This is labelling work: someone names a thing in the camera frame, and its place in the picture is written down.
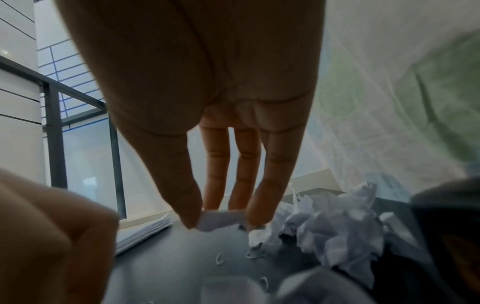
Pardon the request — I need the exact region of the person's left hand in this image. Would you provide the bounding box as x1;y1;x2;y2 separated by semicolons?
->
0;167;121;304

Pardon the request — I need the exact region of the person's right hand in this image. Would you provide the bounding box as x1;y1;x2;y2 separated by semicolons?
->
55;0;325;231

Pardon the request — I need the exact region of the stack of printed papers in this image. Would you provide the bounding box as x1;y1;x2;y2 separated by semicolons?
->
114;213;175;256

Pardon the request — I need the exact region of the white paper ball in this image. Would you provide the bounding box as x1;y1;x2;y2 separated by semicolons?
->
195;209;251;233

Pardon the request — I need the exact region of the pile of paper scraps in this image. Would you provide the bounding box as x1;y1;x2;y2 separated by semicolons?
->
200;172;425;304

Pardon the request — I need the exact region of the black stapler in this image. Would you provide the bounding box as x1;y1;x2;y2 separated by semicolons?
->
410;178;480;304

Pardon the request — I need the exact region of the black table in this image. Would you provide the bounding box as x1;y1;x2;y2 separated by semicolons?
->
102;196;451;304

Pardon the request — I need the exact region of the spotted pastel curtain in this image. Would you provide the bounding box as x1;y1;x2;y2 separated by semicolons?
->
288;0;480;194

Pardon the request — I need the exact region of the plain black metal post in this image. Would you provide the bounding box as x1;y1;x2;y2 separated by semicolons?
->
107;113;128;220

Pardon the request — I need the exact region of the black post with bracket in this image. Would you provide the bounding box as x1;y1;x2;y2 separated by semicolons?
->
41;80;69;189

